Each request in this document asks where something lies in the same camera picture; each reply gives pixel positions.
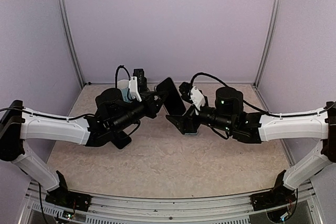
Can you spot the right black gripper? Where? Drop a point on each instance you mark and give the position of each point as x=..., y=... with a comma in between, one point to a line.
x=182, y=124

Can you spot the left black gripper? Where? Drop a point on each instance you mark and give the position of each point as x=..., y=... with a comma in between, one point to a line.
x=153, y=106

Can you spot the clear phone case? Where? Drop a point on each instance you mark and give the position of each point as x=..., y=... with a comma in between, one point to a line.
x=157, y=86

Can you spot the light blue phone case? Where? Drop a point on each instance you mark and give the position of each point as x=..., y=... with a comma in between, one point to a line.
x=191, y=133

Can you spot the black phone case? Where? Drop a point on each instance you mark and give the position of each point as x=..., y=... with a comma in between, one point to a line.
x=120, y=140

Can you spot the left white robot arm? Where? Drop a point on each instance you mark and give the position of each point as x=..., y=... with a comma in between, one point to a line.
x=107, y=124

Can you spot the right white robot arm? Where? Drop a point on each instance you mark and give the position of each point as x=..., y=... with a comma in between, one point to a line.
x=254, y=128

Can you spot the light blue mug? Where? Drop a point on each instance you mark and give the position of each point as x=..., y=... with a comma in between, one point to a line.
x=123, y=86

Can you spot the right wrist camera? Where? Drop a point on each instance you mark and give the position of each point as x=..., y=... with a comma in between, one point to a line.
x=192, y=95

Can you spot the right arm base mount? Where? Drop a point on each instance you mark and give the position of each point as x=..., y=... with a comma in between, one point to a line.
x=277, y=196

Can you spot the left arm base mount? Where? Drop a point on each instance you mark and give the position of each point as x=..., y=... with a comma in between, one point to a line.
x=64, y=197

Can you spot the right aluminium frame post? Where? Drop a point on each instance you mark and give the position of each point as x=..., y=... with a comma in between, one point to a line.
x=267, y=45

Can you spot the aluminium frame post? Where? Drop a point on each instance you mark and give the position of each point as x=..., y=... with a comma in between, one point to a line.
x=70, y=43
x=267, y=45

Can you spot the left aluminium frame post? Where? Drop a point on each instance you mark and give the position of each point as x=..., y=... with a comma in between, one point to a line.
x=70, y=43

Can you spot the front aluminium rail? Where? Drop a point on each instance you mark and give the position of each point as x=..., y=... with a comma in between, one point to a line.
x=235, y=208

